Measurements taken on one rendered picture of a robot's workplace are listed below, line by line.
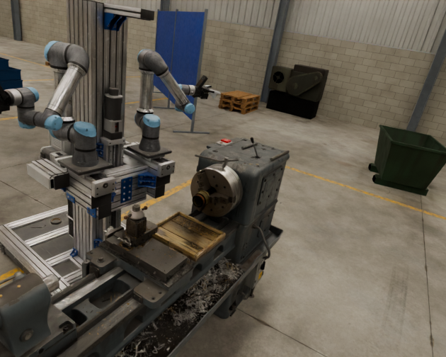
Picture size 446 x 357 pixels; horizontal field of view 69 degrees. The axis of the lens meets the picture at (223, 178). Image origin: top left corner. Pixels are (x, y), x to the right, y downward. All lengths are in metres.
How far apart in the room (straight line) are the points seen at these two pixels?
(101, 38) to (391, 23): 10.24
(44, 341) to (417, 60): 11.17
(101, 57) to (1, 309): 1.45
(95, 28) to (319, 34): 10.29
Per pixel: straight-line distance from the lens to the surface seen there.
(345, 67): 11.69
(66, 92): 1.83
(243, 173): 2.03
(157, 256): 1.62
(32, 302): 1.27
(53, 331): 1.40
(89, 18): 2.13
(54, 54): 2.00
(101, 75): 2.18
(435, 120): 11.67
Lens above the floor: 1.97
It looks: 23 degrees down
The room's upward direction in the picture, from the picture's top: 10 degrees clockwise
